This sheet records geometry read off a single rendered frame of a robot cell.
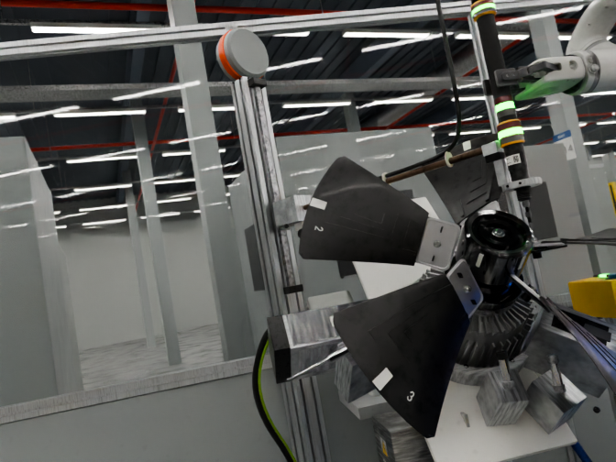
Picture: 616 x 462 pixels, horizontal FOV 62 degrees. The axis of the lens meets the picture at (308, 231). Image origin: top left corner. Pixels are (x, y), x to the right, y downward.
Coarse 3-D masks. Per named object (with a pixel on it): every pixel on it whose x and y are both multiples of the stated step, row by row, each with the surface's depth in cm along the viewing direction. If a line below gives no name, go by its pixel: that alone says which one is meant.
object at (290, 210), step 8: (280, 200) 140; (288, 200) 138; (296, 200) 136; (304, 200) 139; (280, 208) 140; (288, 208) 138; (296, 208) 136; (280, 216) 140; (288, 216) 138; (296, 216) 136; (304, 216) 137; (280, 224) 140; (288, 224) 138
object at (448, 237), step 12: (432, 228) 97; (444, 228) 96; (456, 228) 95; (432, 240) 97; (444, 240) 96; (456, 240) 95; (420, 252) 97; (432, 252) 97; (444, 252) 96; (432, 264) 97; (444, 264) 96
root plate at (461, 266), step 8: (456, 264) 88; (464, 264) 89; (448, 272) 87; (456, 272) 88; (464, 272) 89; (456, 280) 88; (464, 280) 89; (472, 280) 90; (456, 288) 87; (472, 288) 90; (464, 296) 88; (472, 296) 90; (480, 296) 91; (464, 304) 88; (472, 304) 89; (472, 312) 89
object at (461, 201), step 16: (480, 144) 115; (464, 160) 114; (480, 160) 110; (432, 176) 118; (448, 176) 114; (464, 176) 111; (480, 176) 107; (496, 176) 104; (448, 192) 112; (464, 192) 108; (480, 192) 104; (496, 192) 101; (448, 208) 110; (464, 208) 106; (480, 208) 102
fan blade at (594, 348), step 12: (564, 324) 77; (576, 324) 79; (576, 336) 75; (588, 336) 78; (588, 348) 74; (600, 348) 76; (600, 360) 72; (612, 360) 74; (600, 372) 70; (612, 372) 71; (612, 384) 69
